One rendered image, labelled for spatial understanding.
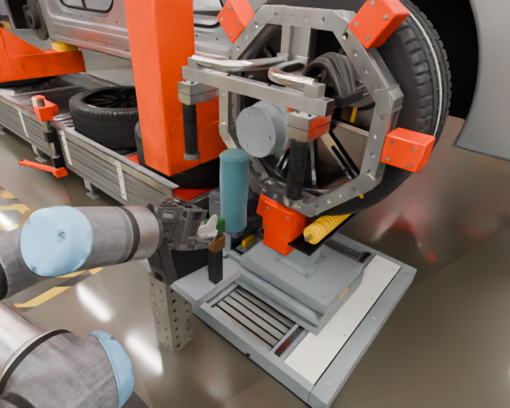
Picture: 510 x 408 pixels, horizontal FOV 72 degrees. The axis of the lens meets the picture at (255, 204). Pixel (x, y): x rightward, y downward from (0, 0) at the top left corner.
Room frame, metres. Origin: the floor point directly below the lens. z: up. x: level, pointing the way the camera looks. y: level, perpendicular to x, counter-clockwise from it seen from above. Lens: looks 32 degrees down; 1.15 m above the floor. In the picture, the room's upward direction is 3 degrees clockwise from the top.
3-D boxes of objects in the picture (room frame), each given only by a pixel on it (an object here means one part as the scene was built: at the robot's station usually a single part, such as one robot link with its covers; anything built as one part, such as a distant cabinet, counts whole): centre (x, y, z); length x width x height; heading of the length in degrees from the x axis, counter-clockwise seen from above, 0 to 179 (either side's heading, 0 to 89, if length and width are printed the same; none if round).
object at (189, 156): (0.89, 0.18, 0.83); 0.04 x 0.04 x 0.16
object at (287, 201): (0.67, -0.08, 0.83); 0.04 x 0.04 x 0.16
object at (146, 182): (2.11, 1.30, 0.28); 2.47 x 0.09 x 0.22; 51
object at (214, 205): (1.40, 0.02, 0.26); 0.42 x 0.18 x 0.35; 141
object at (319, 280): (1.10, -0.20, 0.32); 0.40 x 0.30 x 0.28; 51
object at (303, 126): (0.70, -0.10, 0.93); 0.09 x 0.05 x 0.05; 141
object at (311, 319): (1.13, -0.17, 0.13); 0.50 x 0.36 x 0.10; 51
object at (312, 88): (0.81, -0.10, 1.03); 0.19 x 0.18 x 0.11; 141
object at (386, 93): (0.96, -0.10, 0.85); 0.54 x 0.07 x 0.54; 51
